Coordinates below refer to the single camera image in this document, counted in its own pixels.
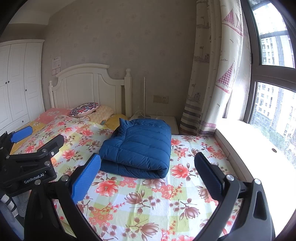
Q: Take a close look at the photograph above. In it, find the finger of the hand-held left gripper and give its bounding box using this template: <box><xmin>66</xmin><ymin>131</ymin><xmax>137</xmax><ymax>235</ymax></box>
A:
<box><xmin>7</xmin><ymin>134</ymin><xmax>65</xmax><ymax>163</ymax></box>
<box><xmin>0</xmin><ymin>126</ymin><xmax>34</xmax><ymax>153</ymax></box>

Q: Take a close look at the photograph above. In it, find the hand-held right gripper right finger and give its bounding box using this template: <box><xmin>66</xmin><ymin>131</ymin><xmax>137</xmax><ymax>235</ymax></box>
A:
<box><xmin>194</xmin><ymin>153</ymin><xmax>275</xmax><ymax>241</ymax></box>

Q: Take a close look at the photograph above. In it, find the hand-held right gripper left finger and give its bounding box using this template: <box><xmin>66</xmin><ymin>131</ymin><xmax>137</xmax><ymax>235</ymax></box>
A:
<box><xmin>24</xmin><ymin>153</ymin><xmax>102</xmax><ymax>241</ymax></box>

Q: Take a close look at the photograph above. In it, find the blue quilted jacket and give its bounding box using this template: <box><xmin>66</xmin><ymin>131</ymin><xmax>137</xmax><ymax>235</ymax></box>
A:
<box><xmin>99</xmin><ymin>118</ymin><xmax>172</xmax><ymax>179</ymax></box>

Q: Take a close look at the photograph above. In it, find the pink floral pillow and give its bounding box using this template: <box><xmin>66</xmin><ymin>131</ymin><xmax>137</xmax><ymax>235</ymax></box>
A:
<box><xmin>37</xmin><ymin>108</ymin><xmax>72</xmax><ymax>124</ymax></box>

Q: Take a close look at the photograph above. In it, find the mandala patterned cushion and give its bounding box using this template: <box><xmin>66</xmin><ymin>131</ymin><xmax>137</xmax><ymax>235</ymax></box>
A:
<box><xmin>70</xmin><ymin>102</ymin><xmax>100</xmax><ymax>117</ymax></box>

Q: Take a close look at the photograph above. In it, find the white wardrobe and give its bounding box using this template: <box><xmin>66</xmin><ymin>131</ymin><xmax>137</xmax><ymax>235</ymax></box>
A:
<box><xmin>0</xmin><ymin>39</ymin><xmax>45</xmax><ymax>131</ymax></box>

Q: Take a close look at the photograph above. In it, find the window sill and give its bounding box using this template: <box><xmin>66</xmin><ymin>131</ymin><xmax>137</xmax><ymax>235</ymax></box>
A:
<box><xmin>214</xmin><ymin>118</ymin><xmax>296</xmax><ymax>186</ymax></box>

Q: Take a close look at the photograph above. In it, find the pale patterned pillow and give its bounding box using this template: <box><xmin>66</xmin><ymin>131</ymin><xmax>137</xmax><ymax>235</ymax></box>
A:
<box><xmin>89</xmin><ymin>105</ymin><xmax>114</xmax><ymax>123</ymax></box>

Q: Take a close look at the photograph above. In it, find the floral quilt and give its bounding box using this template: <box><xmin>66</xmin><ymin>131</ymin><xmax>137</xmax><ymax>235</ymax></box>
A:
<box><xmin>10</xmin><ymin>115</ymin><xmax>245</xmax><ymax>241</ymax></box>

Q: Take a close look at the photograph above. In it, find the white nightstand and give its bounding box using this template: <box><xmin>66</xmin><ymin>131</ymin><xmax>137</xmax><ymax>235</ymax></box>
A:
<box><xmin>129</xmin><ymin>115</ymin><xmax>179</xmax><ymax>135</ymax></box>

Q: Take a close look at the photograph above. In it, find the white bed headboard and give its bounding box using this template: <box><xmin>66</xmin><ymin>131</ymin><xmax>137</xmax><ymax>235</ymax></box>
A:
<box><xmin>48</xmin><ymin>64</ymin><xmax>132</xmax><ymax>116</ymax></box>

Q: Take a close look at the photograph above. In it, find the yellow bed sheet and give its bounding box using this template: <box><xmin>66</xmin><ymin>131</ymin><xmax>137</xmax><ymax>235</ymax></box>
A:
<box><xmin>30</xmin><ymin>113</ymin><xmax>129</xmax><ymax>130</ymax></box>

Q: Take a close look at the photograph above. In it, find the dark framed window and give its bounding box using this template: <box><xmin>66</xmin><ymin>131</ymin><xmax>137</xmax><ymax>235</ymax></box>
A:
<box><xmin>240</xmin><ymin>0</ymin><xmax>296</xmax><ymax>167</ymax></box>

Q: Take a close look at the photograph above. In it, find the sailboat print curtain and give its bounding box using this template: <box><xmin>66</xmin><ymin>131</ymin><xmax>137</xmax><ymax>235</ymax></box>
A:
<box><xmin>180</xmin><ymin>0</ymin><xmax>251</xmax><ymax>137</ymax></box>

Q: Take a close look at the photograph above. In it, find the paper wall notice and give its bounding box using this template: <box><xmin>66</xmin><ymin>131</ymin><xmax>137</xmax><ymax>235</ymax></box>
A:
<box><xmin>52</xmin><ymin>56</ymin><xmax>62</xmax><ymax>76</ymax></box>

